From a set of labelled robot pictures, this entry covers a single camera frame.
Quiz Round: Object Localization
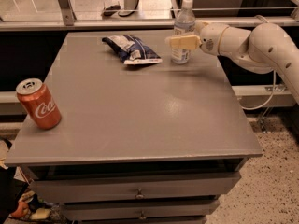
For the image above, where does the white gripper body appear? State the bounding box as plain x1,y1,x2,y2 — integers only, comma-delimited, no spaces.
199,23,228,56

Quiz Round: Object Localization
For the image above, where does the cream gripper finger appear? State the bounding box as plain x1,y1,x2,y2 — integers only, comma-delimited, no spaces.
165,35,202,50
194,21,208,35

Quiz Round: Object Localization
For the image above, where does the clear plastic water bottle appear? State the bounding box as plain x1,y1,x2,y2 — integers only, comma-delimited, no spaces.
171,0,195,64

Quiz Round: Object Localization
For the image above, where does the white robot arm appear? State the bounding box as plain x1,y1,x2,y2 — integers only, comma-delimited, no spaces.
165,21,299,103

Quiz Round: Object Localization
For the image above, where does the red coke can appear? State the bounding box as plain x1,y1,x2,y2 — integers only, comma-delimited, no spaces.
16,78,62,130

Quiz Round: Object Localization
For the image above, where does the blue white chip bag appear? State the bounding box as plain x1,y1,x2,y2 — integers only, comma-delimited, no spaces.
102,35,163,65

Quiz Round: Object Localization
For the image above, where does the grey drawer cabinet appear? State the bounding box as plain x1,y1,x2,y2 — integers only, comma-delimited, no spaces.
6,30,262,224

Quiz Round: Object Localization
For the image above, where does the top grey drawer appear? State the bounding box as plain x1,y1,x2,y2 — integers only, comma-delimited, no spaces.
31,172,241,203

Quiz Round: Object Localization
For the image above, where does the grey drawer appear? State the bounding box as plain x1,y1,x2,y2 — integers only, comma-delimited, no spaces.
31,172,241,203
63,200,220,220

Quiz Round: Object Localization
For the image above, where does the orange object on floor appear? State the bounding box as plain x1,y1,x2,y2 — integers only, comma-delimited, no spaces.
10,201,29,218

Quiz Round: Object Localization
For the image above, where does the white cable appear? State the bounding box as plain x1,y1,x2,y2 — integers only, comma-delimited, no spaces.
241,14,278,112

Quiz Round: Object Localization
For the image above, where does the metal support post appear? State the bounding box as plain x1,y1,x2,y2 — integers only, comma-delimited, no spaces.
57,0,76,26

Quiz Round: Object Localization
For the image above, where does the metal window rail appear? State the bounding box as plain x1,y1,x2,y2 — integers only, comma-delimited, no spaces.
0,15,299,33

